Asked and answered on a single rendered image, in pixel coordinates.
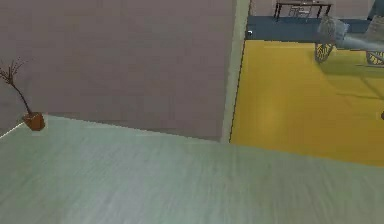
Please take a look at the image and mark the bare twig plant brown pot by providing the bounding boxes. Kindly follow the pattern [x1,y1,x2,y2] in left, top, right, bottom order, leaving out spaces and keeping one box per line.
[0,58,46,132]

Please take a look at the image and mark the grey metal chair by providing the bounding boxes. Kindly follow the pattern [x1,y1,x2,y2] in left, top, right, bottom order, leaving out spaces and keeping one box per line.
[288,5,311,19]

